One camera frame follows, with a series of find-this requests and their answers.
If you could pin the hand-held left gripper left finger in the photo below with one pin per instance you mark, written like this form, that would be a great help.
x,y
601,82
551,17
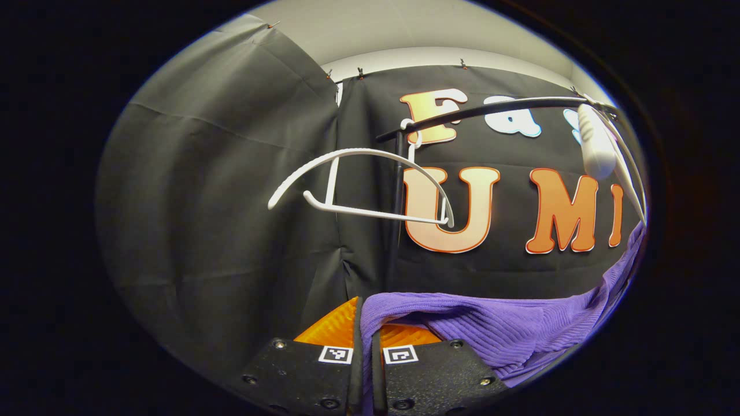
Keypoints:
x,y
356,375

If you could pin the white plastic clothes hanger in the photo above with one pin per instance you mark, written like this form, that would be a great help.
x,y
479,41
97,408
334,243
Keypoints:
x,y
595,144
358,152

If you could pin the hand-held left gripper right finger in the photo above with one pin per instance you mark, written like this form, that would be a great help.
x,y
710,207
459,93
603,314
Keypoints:
x,y
378,381

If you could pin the black clothes rail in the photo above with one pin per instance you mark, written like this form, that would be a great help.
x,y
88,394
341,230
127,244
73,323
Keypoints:
x,y
462,113

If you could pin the black backdrop cloth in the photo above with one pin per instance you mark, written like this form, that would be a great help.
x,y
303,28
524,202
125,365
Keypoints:
x,y
202,202

